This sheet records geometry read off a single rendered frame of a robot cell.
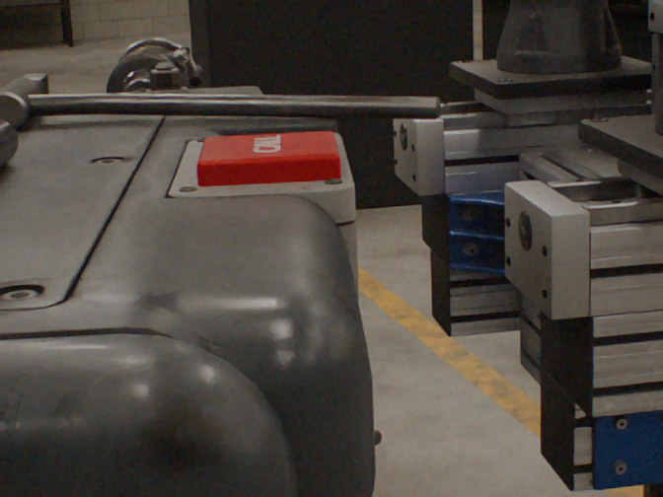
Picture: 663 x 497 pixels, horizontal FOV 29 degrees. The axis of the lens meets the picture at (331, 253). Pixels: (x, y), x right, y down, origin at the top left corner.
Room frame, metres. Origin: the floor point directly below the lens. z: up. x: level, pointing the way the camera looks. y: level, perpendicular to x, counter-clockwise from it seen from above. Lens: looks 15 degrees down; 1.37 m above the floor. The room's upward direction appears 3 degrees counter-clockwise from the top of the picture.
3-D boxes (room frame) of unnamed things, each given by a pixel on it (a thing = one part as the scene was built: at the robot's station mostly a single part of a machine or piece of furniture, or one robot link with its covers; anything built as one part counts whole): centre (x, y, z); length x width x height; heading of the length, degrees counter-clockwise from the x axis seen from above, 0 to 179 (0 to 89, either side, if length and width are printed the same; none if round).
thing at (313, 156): (0.56, 0.02, 1.26); 0.06 x 0.06 x 0.02; 2
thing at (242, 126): (0.73, 0.03, 1.24); 0.09 x 0.08 x 0.03; 2
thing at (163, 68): (1.65, 0.20, 1.17); 0.04 x 0.04 x 0.03
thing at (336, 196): (0.58, 0.03, 1.23); 0.13 x 0.08 x 0.05; 2
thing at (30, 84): (0.76, 0.18, 1.27); 0.12 x 0.02 x 0.02; 3
